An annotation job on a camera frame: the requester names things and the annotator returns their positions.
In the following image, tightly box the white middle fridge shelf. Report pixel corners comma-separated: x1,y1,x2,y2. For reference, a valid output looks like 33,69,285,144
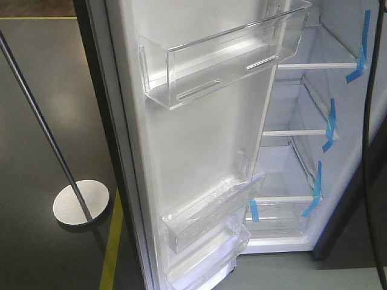
262,75,330,138

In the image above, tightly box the white fridge shelf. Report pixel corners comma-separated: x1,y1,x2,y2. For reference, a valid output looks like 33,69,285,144
262,75,330,138
278,24,357,70

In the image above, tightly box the silver pole stand round base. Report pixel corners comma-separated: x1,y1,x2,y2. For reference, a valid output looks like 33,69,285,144
1,34,110,227

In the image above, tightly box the clear upper door bin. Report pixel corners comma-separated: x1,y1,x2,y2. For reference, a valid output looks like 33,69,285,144
134,1,312,110

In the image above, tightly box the clear lower door bin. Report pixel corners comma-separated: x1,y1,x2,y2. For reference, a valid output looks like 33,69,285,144
164,216,250,289

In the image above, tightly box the white upper fridge shelf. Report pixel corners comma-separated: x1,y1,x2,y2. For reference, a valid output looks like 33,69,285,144
278,24,357,70

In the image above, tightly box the yellow floor tape line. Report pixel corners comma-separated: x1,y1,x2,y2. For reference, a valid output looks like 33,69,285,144
1,18,122,289

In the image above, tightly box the clear fridge crisper drawer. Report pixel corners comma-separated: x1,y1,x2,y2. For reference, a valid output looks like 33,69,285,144
245,196,313,239

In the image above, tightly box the blue tape strip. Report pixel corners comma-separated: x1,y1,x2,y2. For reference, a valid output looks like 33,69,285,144
322,98,337,153
346,10,371,83
249,199,259,222
302,161,322,218

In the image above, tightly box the dark grey side-by-side fridge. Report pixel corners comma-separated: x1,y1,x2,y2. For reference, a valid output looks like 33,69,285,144
244,1,380,269

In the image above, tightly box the fridge door with white liner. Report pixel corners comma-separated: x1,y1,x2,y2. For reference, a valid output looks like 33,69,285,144
73,1,279,289

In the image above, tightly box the clear door bin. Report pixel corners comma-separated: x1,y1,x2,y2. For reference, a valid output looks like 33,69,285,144
160,151,265,254
134,1,312,110
164,216,250,289

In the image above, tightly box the clear middle door bin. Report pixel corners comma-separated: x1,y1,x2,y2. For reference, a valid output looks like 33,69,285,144
160,151,265,254

